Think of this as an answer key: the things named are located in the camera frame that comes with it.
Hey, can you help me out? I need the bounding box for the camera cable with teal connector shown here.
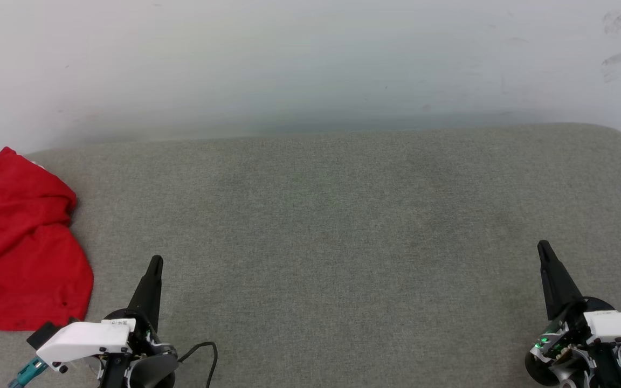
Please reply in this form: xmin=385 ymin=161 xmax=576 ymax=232
xmin=9 ymin=357 xmax=48 ymax=388

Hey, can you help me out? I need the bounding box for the red Bulls basketball jersey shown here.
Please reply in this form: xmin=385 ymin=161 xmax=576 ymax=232
xmin=0 ymin=147 xmax=94 ymax=330

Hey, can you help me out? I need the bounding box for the thin black cable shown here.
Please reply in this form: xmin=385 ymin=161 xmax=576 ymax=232
xmin=178 ymin=342 xmax=218 ymax=388

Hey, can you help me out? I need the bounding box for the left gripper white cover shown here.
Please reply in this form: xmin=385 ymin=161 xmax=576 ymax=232
xmin=36 ymin=255 xmax=177 ymax=373

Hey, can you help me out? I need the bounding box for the grey fabric sofa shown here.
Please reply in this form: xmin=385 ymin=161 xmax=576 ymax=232
xmin=0 ymin=123 xmax=621 ymax=388

